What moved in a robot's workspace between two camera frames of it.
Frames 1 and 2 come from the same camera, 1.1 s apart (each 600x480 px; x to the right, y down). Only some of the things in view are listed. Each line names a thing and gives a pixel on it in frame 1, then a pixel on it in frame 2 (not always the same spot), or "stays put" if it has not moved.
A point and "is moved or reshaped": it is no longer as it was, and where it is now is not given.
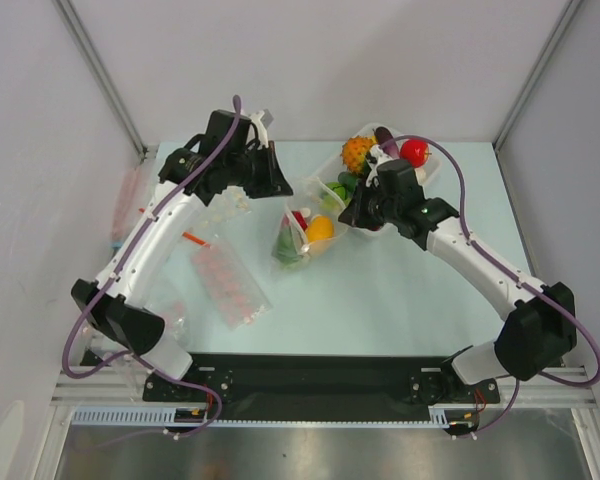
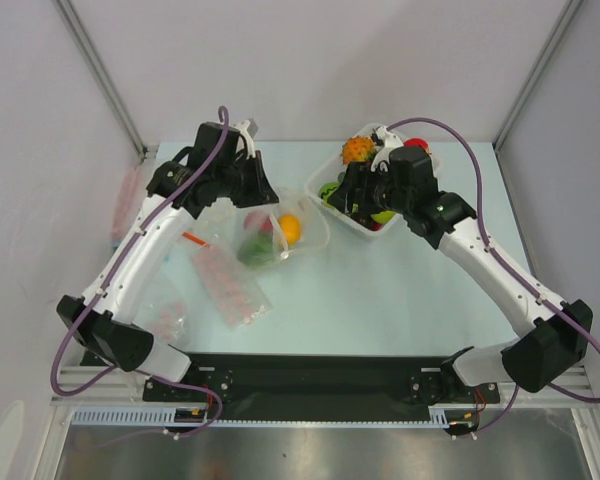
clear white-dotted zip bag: (309, 224) is moved or reshaped
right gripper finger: (359, 211) → (351, 188)
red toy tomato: (300, 218) → (257, 220)
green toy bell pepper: (285, 249) → (258, 252)
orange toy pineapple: (354, 154) stays put
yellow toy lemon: (320, 228) → (291, 228)
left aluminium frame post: (101, 78) stays put
